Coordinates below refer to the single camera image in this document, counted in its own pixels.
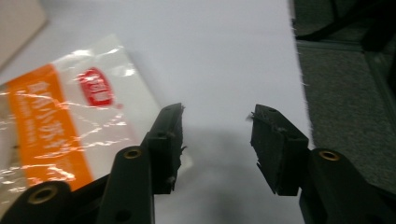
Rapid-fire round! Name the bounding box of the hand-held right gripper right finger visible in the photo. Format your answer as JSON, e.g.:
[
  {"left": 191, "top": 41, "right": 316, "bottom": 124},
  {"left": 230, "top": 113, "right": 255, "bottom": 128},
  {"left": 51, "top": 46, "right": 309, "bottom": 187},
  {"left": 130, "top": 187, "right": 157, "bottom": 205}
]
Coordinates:
[{"left": 249, "top": 104, "right": 396, "bottom": 224}]

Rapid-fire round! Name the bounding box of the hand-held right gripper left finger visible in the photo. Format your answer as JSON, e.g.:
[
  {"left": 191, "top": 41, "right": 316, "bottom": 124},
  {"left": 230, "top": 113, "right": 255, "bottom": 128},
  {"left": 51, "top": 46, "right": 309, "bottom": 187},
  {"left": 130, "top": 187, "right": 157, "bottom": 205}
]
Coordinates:
[{"left": 96, "top": 103, "right": 187, "bottom": 224}]

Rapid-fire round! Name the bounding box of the orange and white plastic packet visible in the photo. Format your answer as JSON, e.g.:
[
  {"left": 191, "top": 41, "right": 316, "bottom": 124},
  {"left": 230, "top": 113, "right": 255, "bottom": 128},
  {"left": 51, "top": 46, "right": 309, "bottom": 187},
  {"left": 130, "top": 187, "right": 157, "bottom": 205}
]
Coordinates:
[{"left": 0, "top": 33, "right": 193, "bottom": 216}]

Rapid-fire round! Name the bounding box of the black stand leg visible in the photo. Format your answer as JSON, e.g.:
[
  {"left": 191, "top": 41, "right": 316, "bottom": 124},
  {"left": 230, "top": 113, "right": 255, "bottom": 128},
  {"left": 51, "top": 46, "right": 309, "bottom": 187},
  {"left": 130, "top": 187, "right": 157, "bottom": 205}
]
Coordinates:
[{"left": 294, "top": 0, "right": 396, "bottom": 53}]

